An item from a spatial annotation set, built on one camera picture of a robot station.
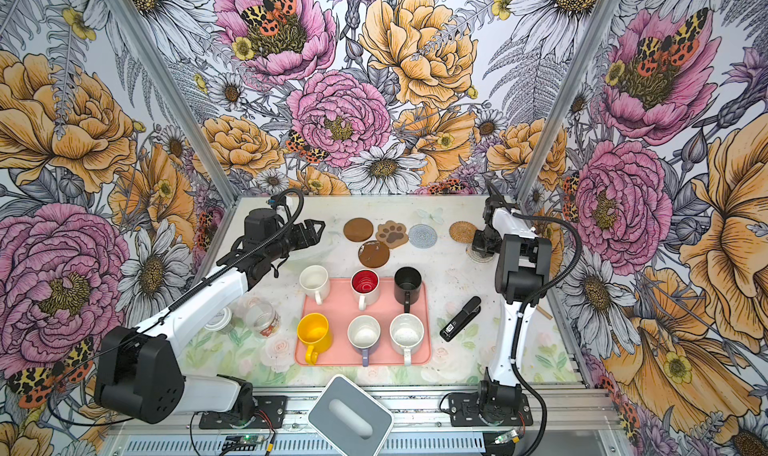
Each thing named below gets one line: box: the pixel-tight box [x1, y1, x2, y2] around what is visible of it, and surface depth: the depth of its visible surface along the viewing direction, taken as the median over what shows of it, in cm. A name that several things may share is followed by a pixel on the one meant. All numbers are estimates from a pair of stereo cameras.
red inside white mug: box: [351, 268, 380, 311], surface depth 93 cm
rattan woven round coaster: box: [449, 221, 477, 244], surface depth 114 cm
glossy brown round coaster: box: [358, 240, 390, 268], surface depth 107 cm
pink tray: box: [295, 278, 432, 367], surface depth 87 cm
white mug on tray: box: [389, 312, 425, 366], surface depth 82 cm
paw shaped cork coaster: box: [375, 220, 409, 249], surface depth 113 cm
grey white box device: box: [307, 374, 394, 456], surface depth 71 cm
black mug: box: [394, 266, 423, 313], surface depth 91 cm
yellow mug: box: [297, 312, 332, 365], surface depth 81 cm
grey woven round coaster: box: [408, 224, 438, 249], surface depth 111 cm
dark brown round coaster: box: [343, 217, 374, 242], surface depth 114 cm
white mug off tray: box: [299, 264, 331, 305], surface depth 90 cm
